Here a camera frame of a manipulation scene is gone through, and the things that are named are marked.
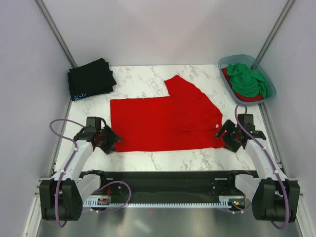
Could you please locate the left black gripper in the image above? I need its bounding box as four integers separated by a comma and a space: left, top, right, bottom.
97, 125, 123, 155

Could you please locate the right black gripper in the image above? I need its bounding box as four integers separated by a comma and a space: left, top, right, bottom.
212, 119, 241, 153

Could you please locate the red t shirt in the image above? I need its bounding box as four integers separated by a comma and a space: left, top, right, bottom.
110, 76, 225, 153
221, 67, 264, 102

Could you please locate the blue plastic basin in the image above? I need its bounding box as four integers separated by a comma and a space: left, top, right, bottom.
218, 54, 276, 106

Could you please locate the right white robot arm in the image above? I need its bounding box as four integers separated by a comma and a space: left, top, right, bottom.
215, 114, 300, 223

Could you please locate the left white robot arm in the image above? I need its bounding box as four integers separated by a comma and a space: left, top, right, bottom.
39, 117, 121, 224

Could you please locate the green t shirt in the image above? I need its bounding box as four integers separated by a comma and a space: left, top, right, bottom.
227, 63, 271, 98

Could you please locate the red t shirt in basin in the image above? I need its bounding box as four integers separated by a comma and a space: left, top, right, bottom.
221, 67, 264, 102

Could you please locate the folded black t shirt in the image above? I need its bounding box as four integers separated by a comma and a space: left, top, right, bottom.
68, 58, 117, 101

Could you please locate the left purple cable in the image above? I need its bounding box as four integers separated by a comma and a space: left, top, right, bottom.
49, 118, 84, 228

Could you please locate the white slotted cable duct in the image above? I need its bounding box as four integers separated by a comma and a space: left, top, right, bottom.
83, 196, 249, 209

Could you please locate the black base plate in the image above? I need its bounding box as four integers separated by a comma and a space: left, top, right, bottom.
81, 170, 258, 203

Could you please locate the right aluminium frame post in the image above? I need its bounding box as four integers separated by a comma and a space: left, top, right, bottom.
256, 0, 296, 63

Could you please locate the aluminium frame post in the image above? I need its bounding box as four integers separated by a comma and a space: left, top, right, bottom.
256, 0, 296, 63
34, 0, 77, 68

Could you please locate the left aluminium frame post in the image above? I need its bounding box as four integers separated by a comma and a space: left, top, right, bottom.
34, 0, 77, 68

